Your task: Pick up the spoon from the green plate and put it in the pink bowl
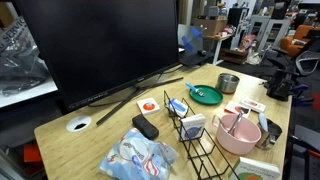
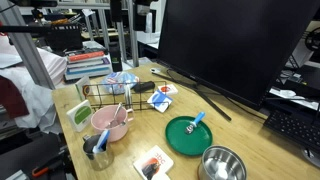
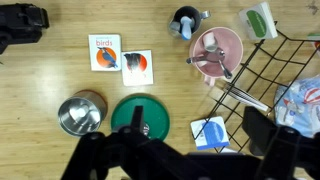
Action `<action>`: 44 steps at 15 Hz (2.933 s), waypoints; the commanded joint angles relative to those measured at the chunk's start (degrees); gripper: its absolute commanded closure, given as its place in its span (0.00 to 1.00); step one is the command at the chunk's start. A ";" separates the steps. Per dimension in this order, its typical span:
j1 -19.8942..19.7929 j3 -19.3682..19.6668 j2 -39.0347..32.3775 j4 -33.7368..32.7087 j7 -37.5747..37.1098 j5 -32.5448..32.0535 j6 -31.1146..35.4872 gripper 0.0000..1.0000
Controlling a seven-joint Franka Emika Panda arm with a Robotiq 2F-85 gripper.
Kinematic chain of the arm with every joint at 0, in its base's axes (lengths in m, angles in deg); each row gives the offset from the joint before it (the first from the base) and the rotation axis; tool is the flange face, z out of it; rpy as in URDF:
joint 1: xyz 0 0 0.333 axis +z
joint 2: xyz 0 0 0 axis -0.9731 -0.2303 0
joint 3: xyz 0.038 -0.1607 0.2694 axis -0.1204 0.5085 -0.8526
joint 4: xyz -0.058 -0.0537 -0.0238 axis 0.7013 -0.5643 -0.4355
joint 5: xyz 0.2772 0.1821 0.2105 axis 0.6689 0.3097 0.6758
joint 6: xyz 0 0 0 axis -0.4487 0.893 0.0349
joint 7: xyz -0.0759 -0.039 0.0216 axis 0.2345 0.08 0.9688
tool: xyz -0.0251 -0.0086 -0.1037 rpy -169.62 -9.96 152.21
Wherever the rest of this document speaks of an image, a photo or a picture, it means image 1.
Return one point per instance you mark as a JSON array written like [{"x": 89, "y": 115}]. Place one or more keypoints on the black table clamp mount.
[{"x": 279, "y": 85}]

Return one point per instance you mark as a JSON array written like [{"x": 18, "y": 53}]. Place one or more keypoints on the white box with orange border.
[{"x": 235, "y": 107}]

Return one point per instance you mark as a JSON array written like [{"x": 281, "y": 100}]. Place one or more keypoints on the white card with orange circle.
[{"x": 148, "y": 106}]

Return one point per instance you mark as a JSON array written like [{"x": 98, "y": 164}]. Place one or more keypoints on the green plate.
[{"x": 210, "y": 96}]

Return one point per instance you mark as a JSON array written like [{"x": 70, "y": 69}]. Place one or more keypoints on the pink bowl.
[{"x": 238, "y": 141}]

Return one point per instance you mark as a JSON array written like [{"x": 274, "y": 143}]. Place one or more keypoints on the brown cardboard box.
[{"x": 210, "y": 26}]

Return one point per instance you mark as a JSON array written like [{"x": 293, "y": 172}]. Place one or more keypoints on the blue white plastic bag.
[{"x": 136, "y": 156}]

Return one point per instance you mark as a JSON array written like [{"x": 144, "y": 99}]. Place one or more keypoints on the orange sofa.
[{"x": 298, "y": 38}]

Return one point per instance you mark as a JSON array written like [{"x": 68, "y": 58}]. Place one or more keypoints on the white flat card box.
[{"x": 254, "y": 105}]

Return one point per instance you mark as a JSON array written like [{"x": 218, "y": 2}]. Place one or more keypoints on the black mesh office chair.
[{"x": 305, "y": 60}]

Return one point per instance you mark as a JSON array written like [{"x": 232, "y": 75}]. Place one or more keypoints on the black monitor stand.
[{"x": 133, "y": 95}]

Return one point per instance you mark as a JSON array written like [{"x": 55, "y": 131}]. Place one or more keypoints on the stainless steel cup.
[{"x": 227, "y": 83}]

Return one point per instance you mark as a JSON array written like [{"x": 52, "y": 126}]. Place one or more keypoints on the black rectangular eraser block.
[{"x": 145, "y": 126}]

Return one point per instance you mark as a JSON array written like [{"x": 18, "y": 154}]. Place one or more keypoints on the green white carton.
[{"x": 255, "y": 168}]

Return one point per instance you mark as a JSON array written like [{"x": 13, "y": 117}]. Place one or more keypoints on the grey white cabinet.
[{"x": 270, "y": 31}]

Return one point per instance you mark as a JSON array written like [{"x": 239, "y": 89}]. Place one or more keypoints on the shiny steel pitcher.
[{"x": 272, "y": 131}]

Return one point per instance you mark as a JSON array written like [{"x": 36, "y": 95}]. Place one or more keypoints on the black plastic bag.
[{"x": 20, "y": 71}]

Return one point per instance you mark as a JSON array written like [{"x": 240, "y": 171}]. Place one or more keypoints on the small blue white box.
[{"x": 177, "y": 106}]

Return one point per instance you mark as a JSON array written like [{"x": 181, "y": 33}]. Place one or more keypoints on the wooden crate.
[{"x": 235, "y": 56}]

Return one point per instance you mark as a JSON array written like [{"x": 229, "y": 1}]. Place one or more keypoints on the slim steel spoon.
[{"x": 217, "y": 119}]

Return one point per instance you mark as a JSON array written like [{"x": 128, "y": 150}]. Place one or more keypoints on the white box with blue print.
[{"x": 192, "y": 127}]

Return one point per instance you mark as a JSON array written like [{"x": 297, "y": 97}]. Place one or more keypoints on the large black computer monitor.
[{"x": 100, "y": 46}]

